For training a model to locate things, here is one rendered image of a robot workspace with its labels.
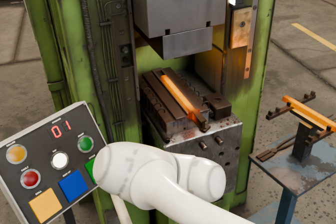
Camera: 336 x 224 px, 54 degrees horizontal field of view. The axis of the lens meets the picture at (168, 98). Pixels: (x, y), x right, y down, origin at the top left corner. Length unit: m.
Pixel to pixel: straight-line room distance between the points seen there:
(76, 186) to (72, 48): 0.48
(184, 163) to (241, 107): 1.05
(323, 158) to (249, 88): 0.49
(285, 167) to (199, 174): 1.00
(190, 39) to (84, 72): 0.42
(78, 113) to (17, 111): 2.35
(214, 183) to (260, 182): 1.80
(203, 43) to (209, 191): 0.67
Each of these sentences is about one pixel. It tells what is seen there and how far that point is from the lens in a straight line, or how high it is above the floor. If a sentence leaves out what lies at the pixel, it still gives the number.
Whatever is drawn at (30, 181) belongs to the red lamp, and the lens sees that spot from 1.09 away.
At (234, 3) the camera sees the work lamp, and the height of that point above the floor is 1.39.
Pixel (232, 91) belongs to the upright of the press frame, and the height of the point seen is 0.94.
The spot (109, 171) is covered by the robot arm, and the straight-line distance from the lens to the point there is 0.63.
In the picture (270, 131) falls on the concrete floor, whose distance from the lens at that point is 2.95.
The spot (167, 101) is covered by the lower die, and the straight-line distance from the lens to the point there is 1.48.
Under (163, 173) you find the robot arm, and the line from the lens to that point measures 0.63.
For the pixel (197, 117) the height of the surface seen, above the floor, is 1.02.
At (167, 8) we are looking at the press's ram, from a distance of 1.14.
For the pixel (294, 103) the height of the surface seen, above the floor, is 0.95.
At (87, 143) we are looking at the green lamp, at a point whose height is 1.09.
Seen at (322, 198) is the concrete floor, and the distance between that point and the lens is 2.54.
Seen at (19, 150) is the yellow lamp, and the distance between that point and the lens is 1.08.
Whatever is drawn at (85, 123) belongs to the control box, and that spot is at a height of 1.14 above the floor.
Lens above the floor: 1.83
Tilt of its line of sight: 34 degrees down
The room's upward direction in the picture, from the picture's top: 2 degrees counter-clockwise
